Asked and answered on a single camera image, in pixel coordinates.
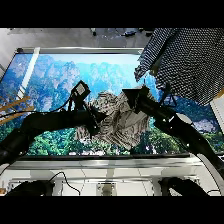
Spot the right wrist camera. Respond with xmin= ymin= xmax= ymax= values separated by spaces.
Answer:
xmin=121 ymin=87 xmax=144 ymax=110

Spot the white black striped garment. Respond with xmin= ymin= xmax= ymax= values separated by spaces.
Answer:
xmin=74 ymin=89 xmax=158 ymax=152

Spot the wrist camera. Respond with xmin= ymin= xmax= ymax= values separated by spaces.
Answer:
xmin=67 ymin=79 xmax=92 ymax=112
xmin=121 ymin=87 xmax=144 ymax=110

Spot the brown clothes hanger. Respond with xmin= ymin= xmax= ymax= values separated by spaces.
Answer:
xmin=0 ymin=95 xmax=32 ymax=113
xmin=0 ymin=105 xmax=36 ymax=126

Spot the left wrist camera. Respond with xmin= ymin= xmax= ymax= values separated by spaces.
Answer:
xmin=67 ymin=79 xmax=92 ymax=112

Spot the silver frame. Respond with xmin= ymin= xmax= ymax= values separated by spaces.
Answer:
xmin=0 ymin=155 xmax=224 ymax=197

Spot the black cable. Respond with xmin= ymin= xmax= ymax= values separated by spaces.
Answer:
xmin=49 ymin=171 xmax=82 ymax=196

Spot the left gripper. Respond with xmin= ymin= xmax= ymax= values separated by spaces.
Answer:
xmin=83 ymin=103 xmax=108 ymax=136

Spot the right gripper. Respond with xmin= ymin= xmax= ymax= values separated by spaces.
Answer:
xmin=134 ymin=87 xmax=156 ymax=115

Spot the black white checked shirt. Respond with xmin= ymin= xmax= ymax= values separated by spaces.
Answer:
xmin=134 ymin=27 xmax=224 ymax=107

